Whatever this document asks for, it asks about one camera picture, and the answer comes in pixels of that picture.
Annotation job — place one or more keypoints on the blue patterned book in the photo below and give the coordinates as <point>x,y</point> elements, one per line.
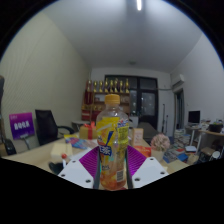
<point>80,143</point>

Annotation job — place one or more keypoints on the pale yellow notepad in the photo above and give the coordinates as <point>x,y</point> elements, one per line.
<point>61,150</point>

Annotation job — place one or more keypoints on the yellow gift box, red ribbon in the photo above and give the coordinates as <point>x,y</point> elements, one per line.
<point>87,131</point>

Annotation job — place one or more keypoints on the dark glass double door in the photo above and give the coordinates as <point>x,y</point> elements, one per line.
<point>146,100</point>

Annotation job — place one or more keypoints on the ceiling tube light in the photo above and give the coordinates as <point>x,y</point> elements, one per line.
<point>139,4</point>

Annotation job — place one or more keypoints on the black office chair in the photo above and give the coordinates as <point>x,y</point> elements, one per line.
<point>46,126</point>

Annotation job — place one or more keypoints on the wooden side desk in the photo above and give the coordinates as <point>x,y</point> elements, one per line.
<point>208,133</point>

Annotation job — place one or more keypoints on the pile of books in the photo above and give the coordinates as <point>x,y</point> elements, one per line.
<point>180,146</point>

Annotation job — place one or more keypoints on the white wall air conditioner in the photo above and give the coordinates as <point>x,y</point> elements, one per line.
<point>177,80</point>

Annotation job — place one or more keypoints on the upright orange box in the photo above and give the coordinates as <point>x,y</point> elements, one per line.
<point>137,136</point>

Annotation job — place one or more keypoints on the red ball-tipped white stick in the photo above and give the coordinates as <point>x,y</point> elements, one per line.
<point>63,156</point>

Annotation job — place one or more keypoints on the purple sign board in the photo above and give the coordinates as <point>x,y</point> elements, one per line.
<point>21,125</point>

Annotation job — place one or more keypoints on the pink flowers in white pot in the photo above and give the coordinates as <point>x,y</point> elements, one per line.
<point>160,142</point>

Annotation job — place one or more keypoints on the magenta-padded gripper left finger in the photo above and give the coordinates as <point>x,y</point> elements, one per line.
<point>78,173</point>

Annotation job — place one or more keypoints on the wooden shelf unit with trophies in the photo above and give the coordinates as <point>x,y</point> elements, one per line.
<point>93,100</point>

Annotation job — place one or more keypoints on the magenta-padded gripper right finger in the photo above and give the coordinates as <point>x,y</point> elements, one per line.
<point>148,171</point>

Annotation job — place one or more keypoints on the orange drink bottle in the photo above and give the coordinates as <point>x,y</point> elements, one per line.
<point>112,146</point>

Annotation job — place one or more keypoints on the black mug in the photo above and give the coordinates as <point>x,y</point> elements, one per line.
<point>55,167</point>

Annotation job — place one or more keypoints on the orange colourful book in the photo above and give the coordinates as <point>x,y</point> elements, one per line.
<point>144,150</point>

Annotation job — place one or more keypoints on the computer monitor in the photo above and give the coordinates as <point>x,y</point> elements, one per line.
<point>194,116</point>

